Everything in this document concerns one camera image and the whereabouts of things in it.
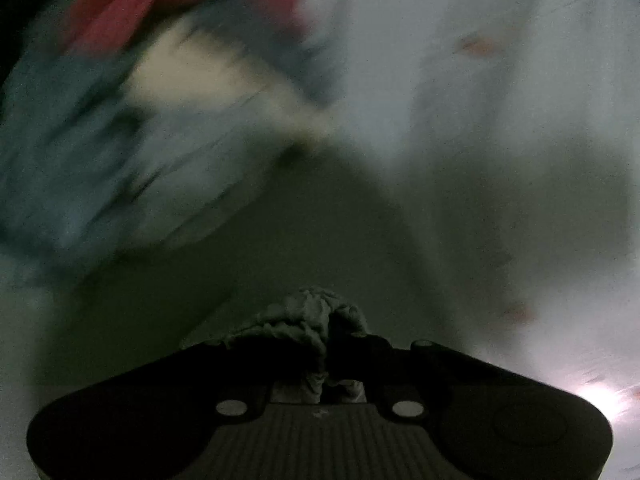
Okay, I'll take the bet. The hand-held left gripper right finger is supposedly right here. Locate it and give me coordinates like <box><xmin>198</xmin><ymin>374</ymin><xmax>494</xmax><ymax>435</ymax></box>
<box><xmin>329</xmin><ymin>334</ymin><xmax>501</xmax><ymax>418</ymax></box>

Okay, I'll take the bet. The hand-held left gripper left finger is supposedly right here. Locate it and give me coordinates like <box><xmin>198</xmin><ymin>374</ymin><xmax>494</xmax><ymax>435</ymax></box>
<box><xmin>140</xmin><ymin>339</ymin><xmax>327</xmax><ymax>418</ymax></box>

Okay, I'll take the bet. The blue-grey cloth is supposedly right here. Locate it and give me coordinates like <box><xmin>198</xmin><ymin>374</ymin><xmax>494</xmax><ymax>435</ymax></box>
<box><xmin>0</xmin><ymin>5</ymin><xmax>336</xmax><ymax>261</ymax></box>

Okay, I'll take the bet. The cream cloth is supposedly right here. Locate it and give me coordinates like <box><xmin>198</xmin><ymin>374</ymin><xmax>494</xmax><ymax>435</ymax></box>
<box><xmin>127</xmin><ymin>30</ymin><xmax>333</xmax><ymax>143</ymax></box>

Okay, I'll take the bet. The red cloth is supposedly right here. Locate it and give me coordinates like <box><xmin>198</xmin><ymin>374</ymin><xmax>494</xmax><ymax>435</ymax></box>
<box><xmin>65</xmin><ymin>0</ymin><xmax>303</xmax><ymax>56</ymax></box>

